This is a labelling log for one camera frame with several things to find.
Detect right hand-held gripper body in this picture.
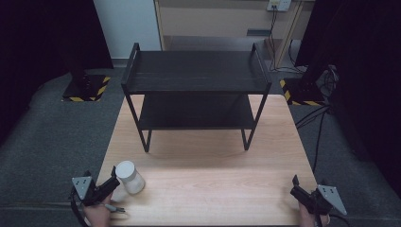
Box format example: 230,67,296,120
289,184,348,217

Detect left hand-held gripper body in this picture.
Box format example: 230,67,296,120
71,175,121,207

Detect white-lidded clear jar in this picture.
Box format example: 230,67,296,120
114,160,147,195

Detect black two-tier shelf rack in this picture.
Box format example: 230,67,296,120
121,42,272,153

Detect person's right hand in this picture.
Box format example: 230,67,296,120
298,202,331,227

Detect person's left hand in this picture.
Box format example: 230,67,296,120
83,193,113,227

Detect stand base with striped tape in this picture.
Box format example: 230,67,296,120
61,73,112,103
279,78,326,107

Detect dark curtain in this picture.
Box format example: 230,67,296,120
295,0,401,198

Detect beige wooden bar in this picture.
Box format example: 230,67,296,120
275,1,305,69

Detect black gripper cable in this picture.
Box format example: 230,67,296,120
69,187,90,227
328,213,352,227

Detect grey cable plug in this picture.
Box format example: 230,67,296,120
103,203,126,214

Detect black floor cables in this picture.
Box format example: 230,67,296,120
294,104,333,174

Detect tangled cable bundle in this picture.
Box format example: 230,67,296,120
316,63,340,96

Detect black socket cables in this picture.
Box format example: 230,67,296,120
267,5,308,76

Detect white wall socket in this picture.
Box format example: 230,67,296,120
267,0,293,13

